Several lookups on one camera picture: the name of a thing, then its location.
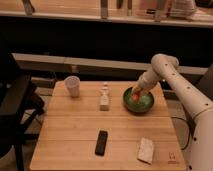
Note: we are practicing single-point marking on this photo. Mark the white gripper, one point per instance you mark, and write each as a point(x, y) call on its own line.
point(143, 86)

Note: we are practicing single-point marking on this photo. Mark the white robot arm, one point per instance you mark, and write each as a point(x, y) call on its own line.
point(198, 105)

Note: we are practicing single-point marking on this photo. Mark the green ceramic bowl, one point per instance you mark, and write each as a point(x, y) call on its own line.
point(143, 105)

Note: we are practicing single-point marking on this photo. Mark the white plastic bottle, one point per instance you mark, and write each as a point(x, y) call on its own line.
point(104, 97)

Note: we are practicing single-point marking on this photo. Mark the black remote control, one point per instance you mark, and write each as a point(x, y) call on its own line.
point(101, 143)

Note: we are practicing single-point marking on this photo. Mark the white paper cup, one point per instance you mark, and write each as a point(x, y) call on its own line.
point(72, 84)

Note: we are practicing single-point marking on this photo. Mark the black chair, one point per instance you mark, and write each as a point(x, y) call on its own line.
point(19, 105)

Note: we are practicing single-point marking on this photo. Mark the grey metal rail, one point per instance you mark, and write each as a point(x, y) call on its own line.
point(119, 70)

